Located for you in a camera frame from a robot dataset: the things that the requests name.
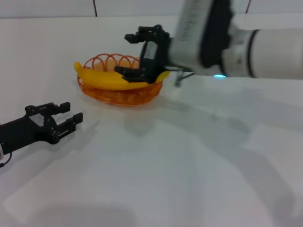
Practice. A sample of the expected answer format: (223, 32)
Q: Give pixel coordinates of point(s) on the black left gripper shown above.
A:
(23, 132)

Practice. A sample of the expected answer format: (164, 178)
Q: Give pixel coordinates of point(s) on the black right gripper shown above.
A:
(156, 56)

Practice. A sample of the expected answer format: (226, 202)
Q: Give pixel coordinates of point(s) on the yellow banana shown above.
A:
(101, 79)

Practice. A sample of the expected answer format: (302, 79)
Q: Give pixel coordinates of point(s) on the orange woven plastic basket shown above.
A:
(118, 97)

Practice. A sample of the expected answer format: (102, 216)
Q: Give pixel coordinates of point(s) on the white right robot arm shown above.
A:
(272, 52)

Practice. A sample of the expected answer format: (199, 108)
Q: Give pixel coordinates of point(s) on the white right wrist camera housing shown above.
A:
(189, 35)

